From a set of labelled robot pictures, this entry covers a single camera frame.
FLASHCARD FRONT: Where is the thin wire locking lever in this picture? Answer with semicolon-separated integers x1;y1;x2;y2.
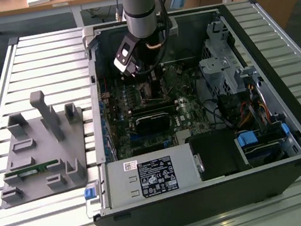
141;93;172;105

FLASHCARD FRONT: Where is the black RAM slot bank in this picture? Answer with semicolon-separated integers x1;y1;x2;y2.
119;63;169;86

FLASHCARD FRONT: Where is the CPU socket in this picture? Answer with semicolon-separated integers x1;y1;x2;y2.
136;77;174;107

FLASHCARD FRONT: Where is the black RAM stick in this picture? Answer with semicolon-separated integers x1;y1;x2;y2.
128;101;175;114

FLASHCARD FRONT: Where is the green motherboard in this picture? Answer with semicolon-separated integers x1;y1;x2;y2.
97;58;216;161

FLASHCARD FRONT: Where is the black graphics card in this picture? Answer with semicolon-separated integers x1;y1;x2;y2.
132;111;173;137

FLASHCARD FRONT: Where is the silver metal drive cage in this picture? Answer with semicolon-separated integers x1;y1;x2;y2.
192;17;251;100

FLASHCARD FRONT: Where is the silver chipset heat sink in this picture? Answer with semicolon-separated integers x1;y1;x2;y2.
175;127;195;146

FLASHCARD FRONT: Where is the white barcode sticker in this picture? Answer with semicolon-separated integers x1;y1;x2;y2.
122;159;139;173

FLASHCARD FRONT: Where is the black plastic shroud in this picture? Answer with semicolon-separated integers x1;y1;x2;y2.
187;126;252;183

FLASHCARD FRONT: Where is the black rating label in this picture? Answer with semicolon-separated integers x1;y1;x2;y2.
136;155;182;200

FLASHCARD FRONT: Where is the blue disk carrier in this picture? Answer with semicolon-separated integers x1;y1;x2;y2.
235;128;259;150

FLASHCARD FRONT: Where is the grey power supply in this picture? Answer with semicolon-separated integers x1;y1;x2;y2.
100;142;204;210

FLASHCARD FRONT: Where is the grey parts rack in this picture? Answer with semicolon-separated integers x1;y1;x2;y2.
0;84;97;211

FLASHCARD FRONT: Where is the blue case latch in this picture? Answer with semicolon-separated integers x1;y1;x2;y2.
83;184;102;202

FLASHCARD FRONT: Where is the green RAM stick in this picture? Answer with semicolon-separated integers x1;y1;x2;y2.
15;159;62;179

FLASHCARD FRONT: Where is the black disk drive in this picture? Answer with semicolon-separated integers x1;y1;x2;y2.
241;137;287;165

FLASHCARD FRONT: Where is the small blue clip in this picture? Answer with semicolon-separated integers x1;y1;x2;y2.
280;122;291;137

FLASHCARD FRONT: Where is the black open PC case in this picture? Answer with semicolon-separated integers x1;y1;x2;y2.
62;0;301;226

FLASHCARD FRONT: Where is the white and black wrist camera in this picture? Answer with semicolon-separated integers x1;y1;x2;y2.
109;33;145;81

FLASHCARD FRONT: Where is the thin cable with metal plug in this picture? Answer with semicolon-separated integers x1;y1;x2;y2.
112;0;125;22

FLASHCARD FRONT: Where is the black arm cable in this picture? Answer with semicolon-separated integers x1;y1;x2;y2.
156;0;175;62

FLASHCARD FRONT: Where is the black wire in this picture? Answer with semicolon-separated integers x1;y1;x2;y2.
199;95;235;134

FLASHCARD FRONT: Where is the silver metal support bracket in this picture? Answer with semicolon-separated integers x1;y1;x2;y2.
236;62;269;96

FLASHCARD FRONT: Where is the yellow and red wire bundle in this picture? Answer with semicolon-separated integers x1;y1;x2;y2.
231;80;273;129

